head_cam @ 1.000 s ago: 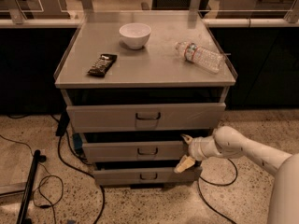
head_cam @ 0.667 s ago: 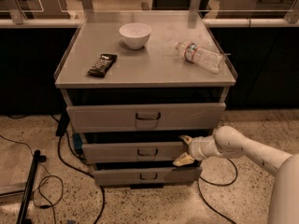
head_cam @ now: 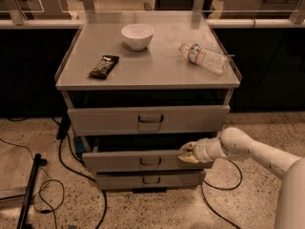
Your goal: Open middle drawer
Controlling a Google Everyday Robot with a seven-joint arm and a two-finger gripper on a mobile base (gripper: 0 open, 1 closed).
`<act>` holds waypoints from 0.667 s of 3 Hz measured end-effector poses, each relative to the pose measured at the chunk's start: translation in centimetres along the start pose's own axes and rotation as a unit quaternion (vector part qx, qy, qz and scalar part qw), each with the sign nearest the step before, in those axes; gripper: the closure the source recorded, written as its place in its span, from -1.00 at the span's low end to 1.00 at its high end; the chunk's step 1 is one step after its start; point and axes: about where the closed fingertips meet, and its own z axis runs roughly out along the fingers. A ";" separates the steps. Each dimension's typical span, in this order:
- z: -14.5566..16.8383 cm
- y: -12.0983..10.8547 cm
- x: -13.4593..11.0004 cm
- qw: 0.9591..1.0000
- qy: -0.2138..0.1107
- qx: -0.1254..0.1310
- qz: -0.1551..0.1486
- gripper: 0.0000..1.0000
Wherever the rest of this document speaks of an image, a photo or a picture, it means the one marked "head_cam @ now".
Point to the clear plastic water bottle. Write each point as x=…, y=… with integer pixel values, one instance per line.
x=211, y=61

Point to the grey drawer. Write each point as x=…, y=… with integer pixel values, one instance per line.
x=148, y=120
x=143, y=180
x=135, y=153

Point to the black power adapter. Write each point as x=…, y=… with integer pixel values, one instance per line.
x=64, y=125

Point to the white ceramic bowl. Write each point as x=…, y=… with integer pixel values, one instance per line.
x=137, y=36

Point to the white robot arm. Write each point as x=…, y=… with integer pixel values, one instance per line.
x=233, y=143

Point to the clear acrylic barrier panel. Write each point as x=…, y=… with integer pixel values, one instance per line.
x=292, y=10

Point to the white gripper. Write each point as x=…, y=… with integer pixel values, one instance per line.
x=199, y=151

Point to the grey drawer cabinet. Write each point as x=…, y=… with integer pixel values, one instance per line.
x=155, y=77

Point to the black metal stand bar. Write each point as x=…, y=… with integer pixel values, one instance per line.
x=22, y=221

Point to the dark snack bar packet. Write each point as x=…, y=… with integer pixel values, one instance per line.
x=104, y=66

